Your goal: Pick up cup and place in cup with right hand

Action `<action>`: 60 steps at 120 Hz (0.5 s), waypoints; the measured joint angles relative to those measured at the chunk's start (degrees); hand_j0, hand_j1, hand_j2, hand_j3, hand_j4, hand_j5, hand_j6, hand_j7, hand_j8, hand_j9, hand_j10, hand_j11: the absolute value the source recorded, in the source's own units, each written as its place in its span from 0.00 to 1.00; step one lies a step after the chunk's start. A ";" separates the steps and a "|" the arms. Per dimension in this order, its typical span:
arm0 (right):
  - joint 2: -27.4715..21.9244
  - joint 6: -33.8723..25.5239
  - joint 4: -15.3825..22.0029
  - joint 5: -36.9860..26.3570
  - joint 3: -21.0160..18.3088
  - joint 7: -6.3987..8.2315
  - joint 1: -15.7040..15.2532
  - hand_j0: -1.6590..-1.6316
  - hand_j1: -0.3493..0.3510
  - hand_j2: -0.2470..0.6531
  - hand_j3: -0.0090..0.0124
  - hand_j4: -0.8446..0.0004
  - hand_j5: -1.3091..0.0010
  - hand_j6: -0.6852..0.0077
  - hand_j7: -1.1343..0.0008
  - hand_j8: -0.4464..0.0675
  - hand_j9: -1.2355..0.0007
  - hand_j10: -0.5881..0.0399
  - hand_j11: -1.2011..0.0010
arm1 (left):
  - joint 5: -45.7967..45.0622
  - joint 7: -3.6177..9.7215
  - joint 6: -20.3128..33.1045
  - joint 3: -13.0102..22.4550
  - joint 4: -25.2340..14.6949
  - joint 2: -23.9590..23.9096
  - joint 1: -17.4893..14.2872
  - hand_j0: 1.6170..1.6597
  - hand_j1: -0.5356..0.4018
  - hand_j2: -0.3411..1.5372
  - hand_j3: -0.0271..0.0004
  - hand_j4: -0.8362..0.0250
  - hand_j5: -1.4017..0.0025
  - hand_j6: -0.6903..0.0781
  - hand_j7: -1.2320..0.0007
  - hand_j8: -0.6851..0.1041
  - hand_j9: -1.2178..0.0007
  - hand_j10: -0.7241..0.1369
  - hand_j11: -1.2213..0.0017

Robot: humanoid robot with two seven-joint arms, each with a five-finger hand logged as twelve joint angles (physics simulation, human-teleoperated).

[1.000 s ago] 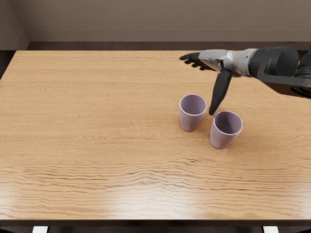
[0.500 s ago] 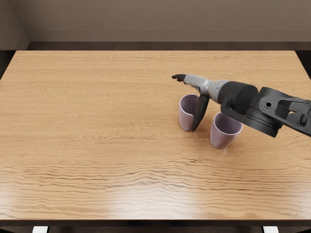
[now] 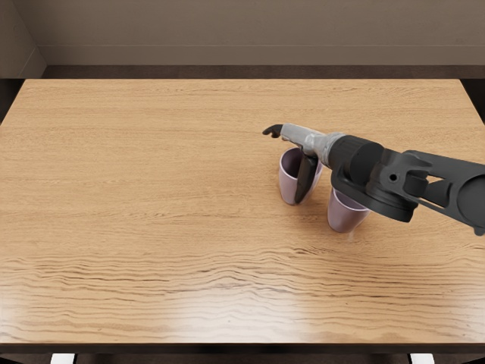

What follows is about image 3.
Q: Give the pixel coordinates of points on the lilac cup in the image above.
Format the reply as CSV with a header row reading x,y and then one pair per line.
x,y
288,178
343,216

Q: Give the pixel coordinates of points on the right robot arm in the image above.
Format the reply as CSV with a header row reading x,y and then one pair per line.
x,y
398,178

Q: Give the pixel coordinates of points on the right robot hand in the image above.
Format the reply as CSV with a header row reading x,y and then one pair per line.
x,y
303,137

